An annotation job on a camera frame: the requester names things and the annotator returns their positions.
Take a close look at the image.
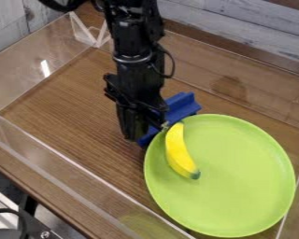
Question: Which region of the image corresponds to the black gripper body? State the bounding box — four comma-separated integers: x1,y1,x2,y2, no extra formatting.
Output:
103,57,168,114

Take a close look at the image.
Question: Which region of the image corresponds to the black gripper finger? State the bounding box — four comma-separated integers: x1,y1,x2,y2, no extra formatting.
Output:
116,104,148,141
146,109,170,131

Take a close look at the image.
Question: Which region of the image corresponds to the yellow toy banana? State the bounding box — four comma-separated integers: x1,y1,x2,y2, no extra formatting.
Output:
166,122,200,179

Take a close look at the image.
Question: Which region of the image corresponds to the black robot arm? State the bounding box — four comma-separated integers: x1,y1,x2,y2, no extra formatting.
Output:
39,0,170,141

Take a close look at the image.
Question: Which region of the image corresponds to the green round plate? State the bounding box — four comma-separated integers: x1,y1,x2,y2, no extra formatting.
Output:
143,114,295,238

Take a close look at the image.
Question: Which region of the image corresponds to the blue plastic block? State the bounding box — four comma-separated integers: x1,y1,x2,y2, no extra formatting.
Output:
138,91,202,148

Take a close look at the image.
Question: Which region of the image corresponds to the clear acrylic front wall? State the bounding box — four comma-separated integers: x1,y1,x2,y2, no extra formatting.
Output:
0,116,195,239

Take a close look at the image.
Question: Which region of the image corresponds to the black cable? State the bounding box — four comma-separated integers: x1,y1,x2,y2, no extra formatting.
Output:
0,208,35,239

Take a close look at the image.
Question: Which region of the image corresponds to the black metal table frame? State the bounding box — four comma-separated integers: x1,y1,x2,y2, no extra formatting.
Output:
17,193,64,239

